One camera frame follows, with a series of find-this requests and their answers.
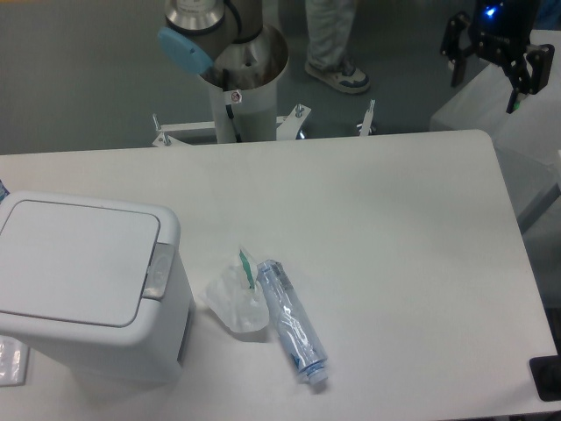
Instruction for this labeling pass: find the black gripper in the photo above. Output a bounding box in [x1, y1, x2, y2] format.
[439, 0, 554, 114]

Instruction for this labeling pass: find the silver robot arm blue cap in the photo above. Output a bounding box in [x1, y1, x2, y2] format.
[158, 1, 560, 113]

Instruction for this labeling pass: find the white push-lid trash can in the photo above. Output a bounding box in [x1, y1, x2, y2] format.
[1, 191, 195, 382]

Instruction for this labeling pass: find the clear packet under trash can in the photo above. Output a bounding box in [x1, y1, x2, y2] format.
[0, 336, 30, 387]

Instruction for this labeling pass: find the person leg with sneaker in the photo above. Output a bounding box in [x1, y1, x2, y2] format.
[304, 0, 370, 95]

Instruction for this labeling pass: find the black object table edge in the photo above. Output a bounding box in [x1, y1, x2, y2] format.
[529, 355, 560, 402]

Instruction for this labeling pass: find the clear plastic water bottle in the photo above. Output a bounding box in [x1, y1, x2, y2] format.
[257, 260, 328, 386]

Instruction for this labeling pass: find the crumpled clear plastic bag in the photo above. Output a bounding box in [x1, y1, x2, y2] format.
[200, 246, 270, 334]

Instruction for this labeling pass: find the blue labelled item left edge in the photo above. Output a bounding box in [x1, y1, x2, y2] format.
[0, 181, 10, 202]

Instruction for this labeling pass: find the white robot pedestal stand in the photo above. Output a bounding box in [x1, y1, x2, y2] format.
[151, 24, 377, 148]

